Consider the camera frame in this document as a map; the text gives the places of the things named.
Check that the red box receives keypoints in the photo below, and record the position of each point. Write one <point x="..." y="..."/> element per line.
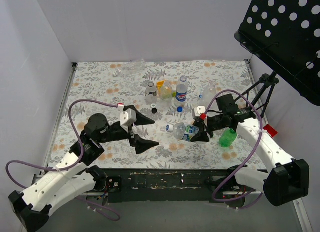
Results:
<point x="270" y="130"/>

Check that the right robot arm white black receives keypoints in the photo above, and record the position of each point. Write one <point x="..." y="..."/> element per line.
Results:
<point x="268" y="169"/>

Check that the floral tablecloth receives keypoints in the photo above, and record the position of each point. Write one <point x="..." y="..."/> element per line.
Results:
<point x="94" y="89"/>

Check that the black tripod stand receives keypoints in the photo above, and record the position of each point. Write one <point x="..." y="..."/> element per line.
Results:
<point x="268" y="82"/>

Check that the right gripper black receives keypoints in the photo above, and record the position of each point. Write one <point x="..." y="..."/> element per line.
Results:
<point x="207" y="124"/>

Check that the clear bottle blue label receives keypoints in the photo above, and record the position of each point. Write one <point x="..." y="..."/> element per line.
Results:
<point x="181" y="91"/>

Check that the clear bottle black cap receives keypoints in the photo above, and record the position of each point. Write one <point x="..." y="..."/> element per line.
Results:
<point x="151" y="95"/>

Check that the yellow green toy basket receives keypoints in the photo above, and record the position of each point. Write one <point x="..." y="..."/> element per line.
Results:
<point x="159" y="85"/>

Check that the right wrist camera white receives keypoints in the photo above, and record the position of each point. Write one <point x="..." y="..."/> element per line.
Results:
<point x="199" y="113"/>

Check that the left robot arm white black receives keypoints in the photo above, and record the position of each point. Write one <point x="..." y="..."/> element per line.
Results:
<point x="75" y="174"/>

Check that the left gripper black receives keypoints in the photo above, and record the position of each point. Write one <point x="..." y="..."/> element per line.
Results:
<point x="132" y="133"/>

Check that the aluminium frame rail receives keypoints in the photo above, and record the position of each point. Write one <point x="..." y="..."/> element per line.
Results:
<point x="302" y="216"/>

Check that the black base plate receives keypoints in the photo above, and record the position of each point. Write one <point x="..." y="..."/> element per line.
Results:
<point x="161" y="185"/>

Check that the bottle green white label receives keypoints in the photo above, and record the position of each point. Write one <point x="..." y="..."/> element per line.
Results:
<point x="184" y="132"/>

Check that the clear uncapped bottle right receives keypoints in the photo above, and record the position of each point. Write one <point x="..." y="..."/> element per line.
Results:
<point x="208" y="94"/>

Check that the black perforated music stand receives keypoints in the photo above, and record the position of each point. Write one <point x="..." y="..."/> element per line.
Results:
<point x="285" y="35"/>

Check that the green plastic bottle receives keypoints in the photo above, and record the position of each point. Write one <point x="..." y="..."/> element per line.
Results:
<point x="227" y="138"/>

